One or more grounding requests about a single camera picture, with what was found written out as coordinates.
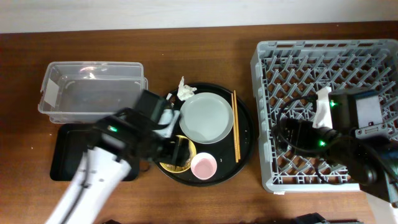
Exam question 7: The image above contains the yellow bowl with food scraps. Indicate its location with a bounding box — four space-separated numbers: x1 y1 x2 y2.
159 135 197 174

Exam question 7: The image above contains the pink cup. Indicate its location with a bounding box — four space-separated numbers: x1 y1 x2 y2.
191 152 218 180

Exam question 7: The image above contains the grey round plate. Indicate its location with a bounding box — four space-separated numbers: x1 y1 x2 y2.
180 92 234 144

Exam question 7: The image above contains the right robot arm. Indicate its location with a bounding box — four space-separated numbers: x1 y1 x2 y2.
272 87 397 206

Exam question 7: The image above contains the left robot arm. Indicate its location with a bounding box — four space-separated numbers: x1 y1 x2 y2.
47 90 190 223

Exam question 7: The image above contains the grey dishwasher rack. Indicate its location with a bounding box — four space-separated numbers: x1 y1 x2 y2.
251 39 397 194

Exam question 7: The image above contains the black round tray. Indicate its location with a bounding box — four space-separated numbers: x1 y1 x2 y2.
156 98 256 187

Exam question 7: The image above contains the brown gold snack wrapper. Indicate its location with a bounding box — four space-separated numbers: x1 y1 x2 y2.
166 93 175 103

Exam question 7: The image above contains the crumpled white tissue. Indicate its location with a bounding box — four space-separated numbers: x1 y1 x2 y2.
177 77 197 101

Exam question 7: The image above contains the left wooden chopstick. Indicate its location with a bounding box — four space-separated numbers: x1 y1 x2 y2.
231 93 239 163

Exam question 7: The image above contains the wooden chopstick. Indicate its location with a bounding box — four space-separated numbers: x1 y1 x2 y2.
231 93 239 163
233 90 241 162

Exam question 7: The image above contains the right wooden chopstick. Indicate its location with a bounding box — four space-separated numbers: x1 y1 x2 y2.
233 90 241 162

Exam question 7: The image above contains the black rectangular tray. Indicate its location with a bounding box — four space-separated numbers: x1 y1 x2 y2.
49 123 141 182

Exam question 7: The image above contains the clear plastic bin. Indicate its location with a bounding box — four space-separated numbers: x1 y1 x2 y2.
38 61 148 124

